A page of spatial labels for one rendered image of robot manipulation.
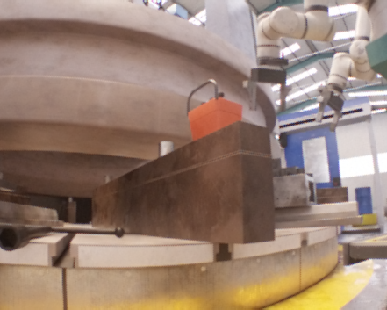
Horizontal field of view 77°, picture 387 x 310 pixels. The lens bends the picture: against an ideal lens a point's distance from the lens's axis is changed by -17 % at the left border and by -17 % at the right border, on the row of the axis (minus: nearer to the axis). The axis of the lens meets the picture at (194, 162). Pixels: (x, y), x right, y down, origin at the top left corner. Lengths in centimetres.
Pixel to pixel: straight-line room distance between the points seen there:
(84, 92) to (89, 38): 48
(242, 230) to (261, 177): 18
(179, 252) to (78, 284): 34
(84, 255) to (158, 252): 23
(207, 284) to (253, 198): 36
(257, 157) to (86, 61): 123
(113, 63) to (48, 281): 132
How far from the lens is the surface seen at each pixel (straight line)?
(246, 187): 85
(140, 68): 184
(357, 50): 120
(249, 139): 90
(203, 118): 107
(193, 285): 101
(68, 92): 154
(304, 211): 205
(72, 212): 506
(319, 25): 99
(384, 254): 56
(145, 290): 94
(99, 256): 87
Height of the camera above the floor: 38
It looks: 12 degrees up
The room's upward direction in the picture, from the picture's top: 1 degrees counter-clockwise
